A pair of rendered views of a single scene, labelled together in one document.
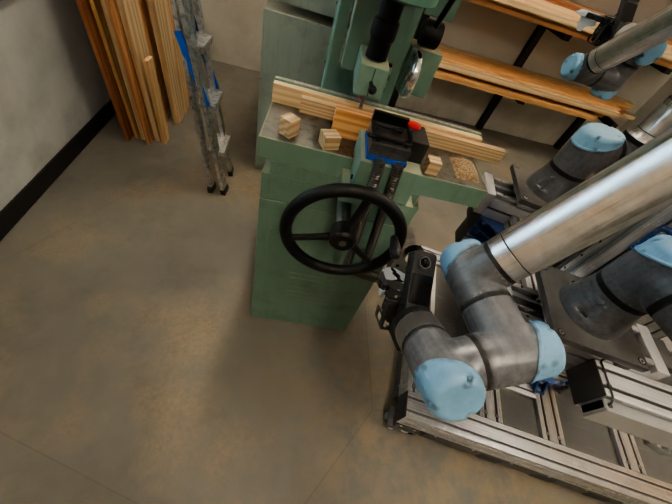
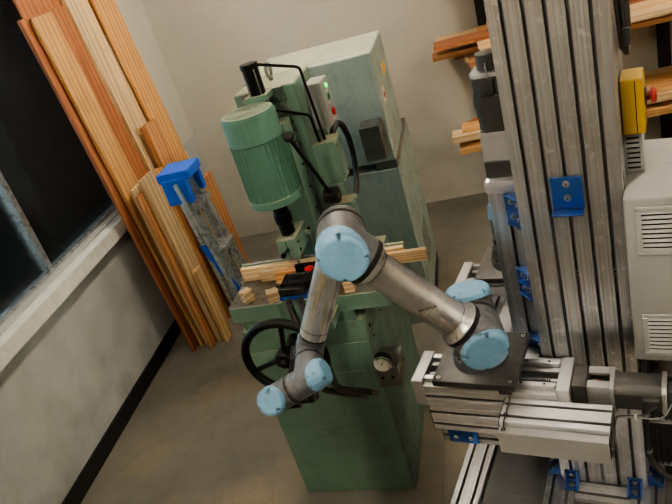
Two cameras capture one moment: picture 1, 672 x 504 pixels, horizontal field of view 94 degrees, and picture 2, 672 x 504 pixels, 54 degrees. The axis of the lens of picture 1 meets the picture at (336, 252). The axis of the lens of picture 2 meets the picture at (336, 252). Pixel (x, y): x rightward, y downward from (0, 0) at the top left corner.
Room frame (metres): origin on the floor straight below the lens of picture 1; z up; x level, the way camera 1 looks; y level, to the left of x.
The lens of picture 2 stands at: (-0.79, -1.16, 1.97)
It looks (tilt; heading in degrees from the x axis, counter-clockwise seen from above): 27 degrees down; 34
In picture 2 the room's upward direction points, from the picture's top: 17 degrees counter-clockwise
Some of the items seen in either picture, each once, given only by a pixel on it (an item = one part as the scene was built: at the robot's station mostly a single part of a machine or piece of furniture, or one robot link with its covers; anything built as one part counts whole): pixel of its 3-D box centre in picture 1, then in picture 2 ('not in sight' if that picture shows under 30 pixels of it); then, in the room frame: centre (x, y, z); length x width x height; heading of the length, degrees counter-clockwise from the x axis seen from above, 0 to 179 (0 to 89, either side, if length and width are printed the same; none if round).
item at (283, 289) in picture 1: (318, 227); (349, 372); (0.95, 0.11, 0.35); 0.58 x 0.45 x 0.71; 13
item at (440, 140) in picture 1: (406, 131); (340, 265); (0.87, -0.06, 0.92); 0.60 x 0.02 x 0.04; 103
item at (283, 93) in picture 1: (380, 119); (320, 263); (0.87, 0.02, 0.92); 0.60 x 0.02 x 0.05; 103
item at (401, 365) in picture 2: (402, 252); (391, 366); (0.76, -0.21, 0.58); 0.12 x 0.08 x 0.08; 13
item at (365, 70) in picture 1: (370, 74); (294, 241); (0.86, 0.08, 1.03); 0.14 x 0.07 x 0.09; 13
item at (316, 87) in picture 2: not in sight; (321, 102); (1.18, 0.02, 1.40); 0.10 x 0.06 x 0.16; 13
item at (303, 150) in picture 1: (375, 162); (316, 297); (0.75, -0.01, 0.87); 0.61 x 0.30 x 0.06; 103
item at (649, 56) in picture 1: (641, 47); not in sight; (1.35, -0.66, 1.21); 0.11 x 0.08 x 0.09; 16
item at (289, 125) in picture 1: (289, 125); (246, 295); (0.68, 0.21, 0.92); 0.04 x 0.03 x 0.04; 161
